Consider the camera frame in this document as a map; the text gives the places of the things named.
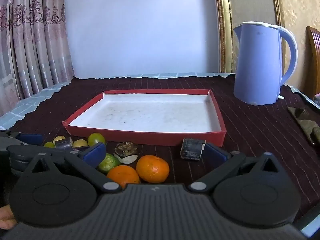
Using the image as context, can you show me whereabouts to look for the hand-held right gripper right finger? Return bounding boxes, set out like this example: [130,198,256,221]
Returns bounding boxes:
[189,142,281,193]

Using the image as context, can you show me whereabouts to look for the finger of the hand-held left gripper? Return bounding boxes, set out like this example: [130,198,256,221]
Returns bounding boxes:
[5,130,43,146]
[7,144,43,159]

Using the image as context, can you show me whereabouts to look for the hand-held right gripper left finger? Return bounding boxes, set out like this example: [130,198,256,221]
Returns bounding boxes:
[30,141,121,193]

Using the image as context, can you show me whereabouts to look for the green round fruit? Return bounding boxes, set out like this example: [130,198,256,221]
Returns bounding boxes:
[87,133,106,147]

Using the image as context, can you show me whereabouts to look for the green cut fruit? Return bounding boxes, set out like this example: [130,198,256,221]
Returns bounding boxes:
[98,153,122,174]

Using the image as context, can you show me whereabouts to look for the large dark block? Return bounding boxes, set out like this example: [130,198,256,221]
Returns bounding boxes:
[180,138,206,161]

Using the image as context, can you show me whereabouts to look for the orange mandarin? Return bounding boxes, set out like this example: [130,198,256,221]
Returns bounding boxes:
[107,165,140,188]
[136,155,170,183]

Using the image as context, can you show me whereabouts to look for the red-rimmed white tray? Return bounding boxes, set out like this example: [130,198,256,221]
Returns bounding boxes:
[62,89,227,147]

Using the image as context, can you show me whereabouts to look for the person's left hand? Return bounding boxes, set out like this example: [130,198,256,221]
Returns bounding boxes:
[0,204,18,230]

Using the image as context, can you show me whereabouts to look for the dark striped cloth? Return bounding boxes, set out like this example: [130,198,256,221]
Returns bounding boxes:
[0,74,320,222]

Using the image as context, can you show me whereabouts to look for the camouflage pouch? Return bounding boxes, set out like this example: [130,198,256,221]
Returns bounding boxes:
[287,107,320,145]

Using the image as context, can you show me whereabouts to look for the pink patterned curtain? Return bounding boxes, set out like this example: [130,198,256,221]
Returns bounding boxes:
[0,0,75,117]

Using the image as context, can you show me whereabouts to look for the blue electric kettle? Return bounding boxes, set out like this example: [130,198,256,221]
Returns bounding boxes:
[233,22,298,106]

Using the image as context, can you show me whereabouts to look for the wooden headboard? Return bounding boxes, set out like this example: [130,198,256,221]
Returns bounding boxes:
[306,26,320,99]

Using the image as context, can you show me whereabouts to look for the gold wall moulding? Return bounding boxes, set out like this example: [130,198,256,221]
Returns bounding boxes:
[269,0,287,87]
[212,0,234,74]

